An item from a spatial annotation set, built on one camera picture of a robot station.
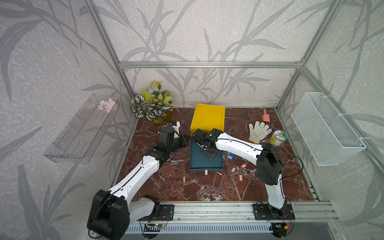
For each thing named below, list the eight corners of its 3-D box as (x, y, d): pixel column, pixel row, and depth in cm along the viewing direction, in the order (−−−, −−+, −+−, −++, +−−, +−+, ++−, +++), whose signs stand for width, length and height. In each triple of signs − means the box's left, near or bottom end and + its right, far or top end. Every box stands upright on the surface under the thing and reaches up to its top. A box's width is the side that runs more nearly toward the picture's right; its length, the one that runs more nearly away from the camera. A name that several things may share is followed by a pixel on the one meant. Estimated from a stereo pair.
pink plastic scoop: (263, 121, 115) (264, 119, 113) (259, 111, 122) (260, 108, 120) (269, 121, 115) (271, 119, 113) (265, 111, 122) (266, 108, 120)
